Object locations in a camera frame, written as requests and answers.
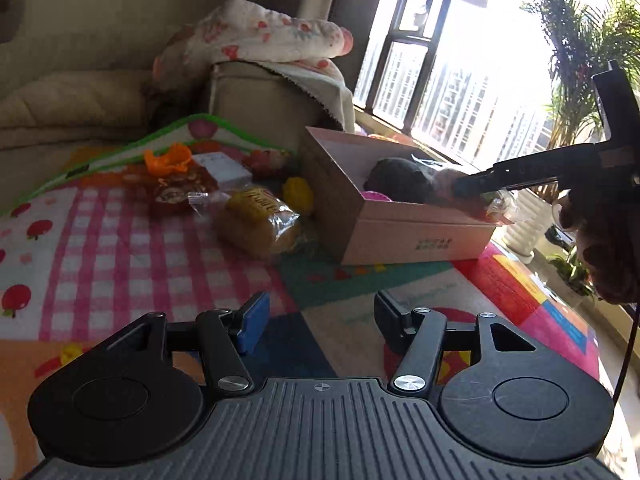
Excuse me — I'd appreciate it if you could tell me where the dark round plush item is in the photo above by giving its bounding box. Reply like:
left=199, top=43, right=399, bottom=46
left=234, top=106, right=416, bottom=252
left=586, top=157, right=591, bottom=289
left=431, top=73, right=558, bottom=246
left=362, top=156, right=442, bottom=206

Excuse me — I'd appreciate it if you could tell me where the colourful printed play mat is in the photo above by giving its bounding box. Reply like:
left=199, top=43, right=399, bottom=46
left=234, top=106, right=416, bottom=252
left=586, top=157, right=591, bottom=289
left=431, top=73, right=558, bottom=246
left=0, top=114, right=601, bottom=480

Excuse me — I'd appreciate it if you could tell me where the yellow plastic toy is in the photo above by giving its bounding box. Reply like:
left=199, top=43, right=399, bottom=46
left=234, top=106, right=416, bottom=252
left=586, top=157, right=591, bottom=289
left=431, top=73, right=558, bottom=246
left=281, top=176, right=315, bottom=213

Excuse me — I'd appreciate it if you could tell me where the folded beige quilt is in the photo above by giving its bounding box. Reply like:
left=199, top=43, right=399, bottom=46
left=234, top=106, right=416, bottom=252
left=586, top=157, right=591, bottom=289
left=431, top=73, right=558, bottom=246
left=0, top=69, right=156, bottom=151

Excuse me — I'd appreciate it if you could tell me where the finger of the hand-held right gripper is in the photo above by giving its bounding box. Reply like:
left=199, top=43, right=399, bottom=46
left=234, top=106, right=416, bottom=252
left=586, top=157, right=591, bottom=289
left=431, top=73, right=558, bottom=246
left=491, top=143, right=598, bottom=175
left=451, top=172, right=560, bottom=197

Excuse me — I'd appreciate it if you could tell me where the floral white blanket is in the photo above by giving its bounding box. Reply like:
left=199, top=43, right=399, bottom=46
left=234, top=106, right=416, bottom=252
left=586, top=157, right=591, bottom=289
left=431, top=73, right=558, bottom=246
left=152, top=0, right=357, bottom=131

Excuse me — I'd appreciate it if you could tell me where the orange plastic toy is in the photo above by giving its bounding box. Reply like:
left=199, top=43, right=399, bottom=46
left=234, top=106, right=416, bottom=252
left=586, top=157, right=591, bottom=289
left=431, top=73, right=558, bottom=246
left=143, top=142, right=193, bottom=177

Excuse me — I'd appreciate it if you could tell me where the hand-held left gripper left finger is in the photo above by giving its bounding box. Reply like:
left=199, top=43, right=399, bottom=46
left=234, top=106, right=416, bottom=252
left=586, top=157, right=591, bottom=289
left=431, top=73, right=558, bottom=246
left=100, top=291, right=272, bottom=397

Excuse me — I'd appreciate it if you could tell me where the white ribbed plant pot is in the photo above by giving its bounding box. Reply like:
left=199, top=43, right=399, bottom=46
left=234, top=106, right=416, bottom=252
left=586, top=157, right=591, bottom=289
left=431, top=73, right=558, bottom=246
left=502, top=189, right=551, bottom=263

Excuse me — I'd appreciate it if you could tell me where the yellow bread packet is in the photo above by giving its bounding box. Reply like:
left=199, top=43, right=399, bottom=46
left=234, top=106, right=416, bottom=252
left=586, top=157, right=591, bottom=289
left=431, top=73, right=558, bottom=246
left=215, top=186, right=303, bottom=261

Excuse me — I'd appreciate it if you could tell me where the pink cardboard box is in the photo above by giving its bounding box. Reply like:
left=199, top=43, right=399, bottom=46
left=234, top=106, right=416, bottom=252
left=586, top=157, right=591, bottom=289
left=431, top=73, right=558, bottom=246
left=298, top=126, right=497, bottom=266

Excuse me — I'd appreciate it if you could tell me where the clear snack packet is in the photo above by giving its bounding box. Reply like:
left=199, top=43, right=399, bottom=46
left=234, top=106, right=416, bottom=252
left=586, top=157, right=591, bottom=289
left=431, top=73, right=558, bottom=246
left=432, top=167, right=521, bottom=227

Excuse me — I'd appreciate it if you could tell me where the beige sofa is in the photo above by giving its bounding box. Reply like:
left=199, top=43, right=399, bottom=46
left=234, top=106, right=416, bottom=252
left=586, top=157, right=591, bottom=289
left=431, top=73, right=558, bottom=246
left=0, top=0, right=331, bottom=171

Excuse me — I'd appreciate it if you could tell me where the green palm plant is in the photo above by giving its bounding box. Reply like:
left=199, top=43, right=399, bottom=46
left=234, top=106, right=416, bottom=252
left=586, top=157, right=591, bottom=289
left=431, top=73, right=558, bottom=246
left=520, top=0, right=640, bottom=201

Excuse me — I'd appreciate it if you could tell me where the red-brown snack packet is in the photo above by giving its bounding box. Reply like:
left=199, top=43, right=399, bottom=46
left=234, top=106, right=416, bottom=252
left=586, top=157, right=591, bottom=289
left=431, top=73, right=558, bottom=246
left=150, top=166, right=221, bottom=217

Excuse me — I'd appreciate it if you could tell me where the black cable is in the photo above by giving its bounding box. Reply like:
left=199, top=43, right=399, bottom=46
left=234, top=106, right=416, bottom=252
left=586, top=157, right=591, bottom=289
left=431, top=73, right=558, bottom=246
left=611, top=302, right=640, bottom=403

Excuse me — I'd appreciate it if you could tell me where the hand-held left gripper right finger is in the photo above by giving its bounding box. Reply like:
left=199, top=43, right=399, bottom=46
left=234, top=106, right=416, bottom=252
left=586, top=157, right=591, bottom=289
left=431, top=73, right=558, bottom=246
left=374, top=290, right=538, bottom=397

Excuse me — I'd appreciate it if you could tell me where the small red packet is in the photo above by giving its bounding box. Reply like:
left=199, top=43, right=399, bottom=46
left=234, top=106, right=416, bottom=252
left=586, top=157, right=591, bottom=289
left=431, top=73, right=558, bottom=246
left=245, top=149, right=293, bottom=178

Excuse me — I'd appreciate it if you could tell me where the small green potted plant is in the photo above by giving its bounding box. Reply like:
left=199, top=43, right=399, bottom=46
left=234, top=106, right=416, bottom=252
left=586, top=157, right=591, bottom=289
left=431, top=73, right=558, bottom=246
left=545, top=245, right=597, bottom=302

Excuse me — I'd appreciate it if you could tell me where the black window frame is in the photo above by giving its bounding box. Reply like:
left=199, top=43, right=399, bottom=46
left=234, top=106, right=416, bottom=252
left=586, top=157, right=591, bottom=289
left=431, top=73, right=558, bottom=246
left=352, top=0, right=501, bottom=171

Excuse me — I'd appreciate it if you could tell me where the small white box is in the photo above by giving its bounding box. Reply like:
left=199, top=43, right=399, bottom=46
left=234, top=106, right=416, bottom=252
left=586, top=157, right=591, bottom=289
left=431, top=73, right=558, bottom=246
left=192, top=151, right=253, bottom=186

